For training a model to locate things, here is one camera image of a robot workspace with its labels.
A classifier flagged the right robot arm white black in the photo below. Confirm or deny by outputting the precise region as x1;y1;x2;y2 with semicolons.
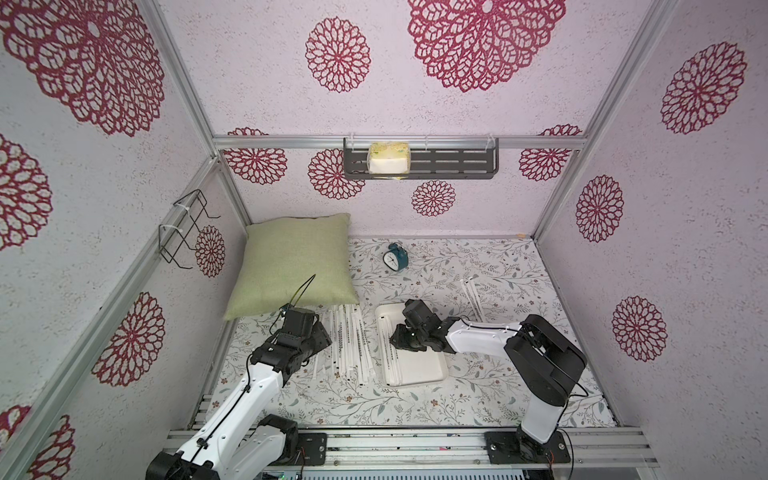
389;299;587;445

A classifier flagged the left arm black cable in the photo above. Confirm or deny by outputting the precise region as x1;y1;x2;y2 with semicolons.
269;274;318;328

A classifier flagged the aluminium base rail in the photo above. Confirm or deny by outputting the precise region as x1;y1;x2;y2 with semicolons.
266;427;658;479

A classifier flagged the white storage tray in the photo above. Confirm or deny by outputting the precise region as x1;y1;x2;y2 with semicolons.
374;303;448;388

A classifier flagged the straw group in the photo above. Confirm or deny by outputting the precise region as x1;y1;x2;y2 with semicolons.
460;280;486;325
467;279;490;324
386;345;400;385

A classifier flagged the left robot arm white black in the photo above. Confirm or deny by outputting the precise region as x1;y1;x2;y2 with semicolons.
145;308;331;479

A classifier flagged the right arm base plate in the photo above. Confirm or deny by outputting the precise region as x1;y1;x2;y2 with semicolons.
484;429;572;465

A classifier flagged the teal alarm clock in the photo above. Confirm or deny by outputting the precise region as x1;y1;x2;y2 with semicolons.
382;242;409;272

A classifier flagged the dark metal wall shelf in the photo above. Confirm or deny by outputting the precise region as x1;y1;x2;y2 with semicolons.
342;136;499;180

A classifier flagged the green pillow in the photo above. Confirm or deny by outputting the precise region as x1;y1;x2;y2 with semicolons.
223;213;359;320

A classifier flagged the black wire wall rack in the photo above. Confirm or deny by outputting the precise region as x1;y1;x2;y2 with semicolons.
157;188;219;270

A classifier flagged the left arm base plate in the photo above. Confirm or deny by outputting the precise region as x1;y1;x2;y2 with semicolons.
269;433;328;467

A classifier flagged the straw pile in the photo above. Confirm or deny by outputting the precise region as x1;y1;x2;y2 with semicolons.
336;305;349;380
350;305;368;385
331;340;345;379
343;305;359;379
377;319;392;386

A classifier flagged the yellow sponge block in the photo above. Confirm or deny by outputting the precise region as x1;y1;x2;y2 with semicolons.
367;142;411;176

